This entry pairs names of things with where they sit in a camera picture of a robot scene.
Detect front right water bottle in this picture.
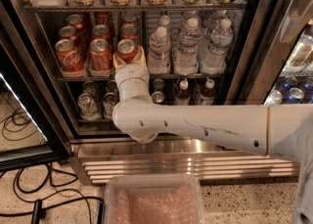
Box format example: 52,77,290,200
201,19,233,74

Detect front right blue pepsi can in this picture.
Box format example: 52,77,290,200
152,91,165,104

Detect second row right coke can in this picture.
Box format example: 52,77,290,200
120,25,139,43

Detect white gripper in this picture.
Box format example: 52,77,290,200
112,46,151,101

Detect front left green soda can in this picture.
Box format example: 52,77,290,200
77,93,101,121

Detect brown juice bottle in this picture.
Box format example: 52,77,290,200
199,79,215,106
174,79,191,106

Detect back left water bottle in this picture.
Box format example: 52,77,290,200
157,15,172,34

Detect left brown juice bottle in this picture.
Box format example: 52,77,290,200
174,79,191,106

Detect green soda can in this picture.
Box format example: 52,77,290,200
77,93,101,121
106,80,118,95
103,92,118,119
82,80,99,100

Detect front left water bottle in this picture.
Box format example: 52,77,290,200
148,26,171,74

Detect right brown juice bottle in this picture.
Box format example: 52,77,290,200
199,79,215,106

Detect back left green soda can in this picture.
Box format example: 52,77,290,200
82,80,99,100

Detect clear plastic bin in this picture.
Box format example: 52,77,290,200
102,174,206,224

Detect back right water bottle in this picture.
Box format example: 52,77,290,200
205,10,227,38

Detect water bottle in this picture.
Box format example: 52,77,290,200
205,10,227,38
174,18,201,75
157,15,172,34
148,26,171,74
201,19,233,74

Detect second row coke can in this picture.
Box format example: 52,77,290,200
120,25,139,43
59,25,81,44
92,24,112,42

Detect second row middle coke can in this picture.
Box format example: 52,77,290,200
92,24,112,42

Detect steel fridge bottom grille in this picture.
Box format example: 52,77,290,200
71,136,299,185

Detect second row left coke can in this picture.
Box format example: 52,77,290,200
59,25,81,44

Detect open glass fridge door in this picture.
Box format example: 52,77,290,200
0,5,70,172

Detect right sliding fridge door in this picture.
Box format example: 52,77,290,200
220,0,313,105

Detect front middle water bottle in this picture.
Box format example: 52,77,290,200
174,18,201,75

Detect back right pepsi can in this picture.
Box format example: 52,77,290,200
153,78,165,91

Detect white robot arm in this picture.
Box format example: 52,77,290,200
112,56,313,224

